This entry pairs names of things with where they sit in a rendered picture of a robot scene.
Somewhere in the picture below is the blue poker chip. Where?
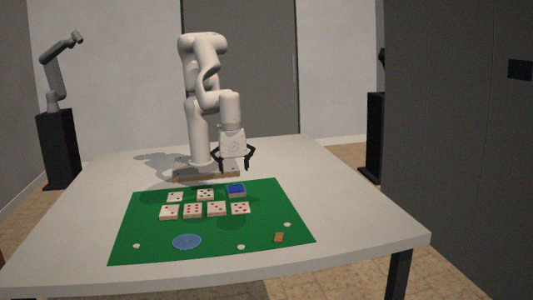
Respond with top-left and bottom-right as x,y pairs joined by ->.
172,234 -> 202,250

